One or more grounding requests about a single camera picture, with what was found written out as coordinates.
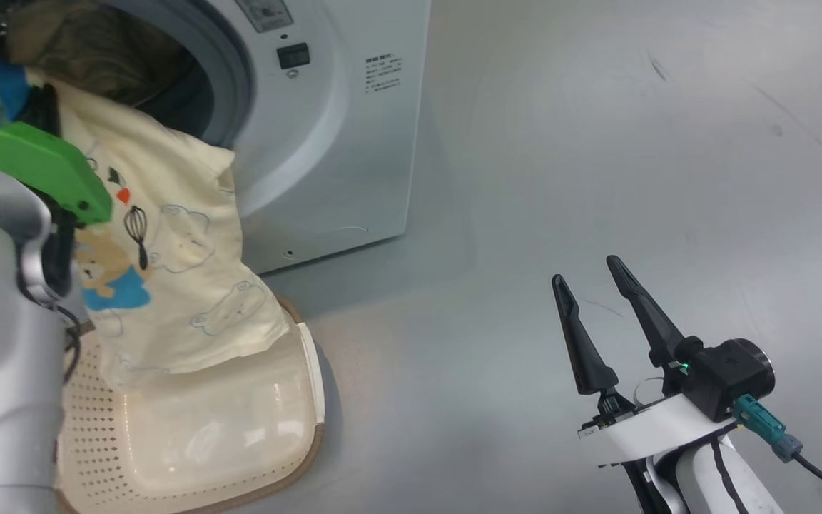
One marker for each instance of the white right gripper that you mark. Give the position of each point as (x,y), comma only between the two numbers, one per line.
(653,432)

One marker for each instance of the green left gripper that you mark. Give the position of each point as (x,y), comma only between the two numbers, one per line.
(40,160)

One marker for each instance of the pale yellow printed garment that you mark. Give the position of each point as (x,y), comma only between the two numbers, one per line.
(183,300)

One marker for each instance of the white front-load washing machine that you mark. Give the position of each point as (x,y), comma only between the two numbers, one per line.
(354,143)

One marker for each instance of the brown cloth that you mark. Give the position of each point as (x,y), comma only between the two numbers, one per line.
(97,50)

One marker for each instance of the grey rating label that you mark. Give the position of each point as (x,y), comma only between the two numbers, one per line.
(265,13)

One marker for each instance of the cream perforated laundry basket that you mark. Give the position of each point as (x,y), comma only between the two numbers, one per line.
(204,442)

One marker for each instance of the printed warning text sticker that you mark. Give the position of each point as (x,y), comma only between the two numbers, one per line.
(384,73)

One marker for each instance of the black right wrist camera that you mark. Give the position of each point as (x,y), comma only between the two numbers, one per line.
(725,375)

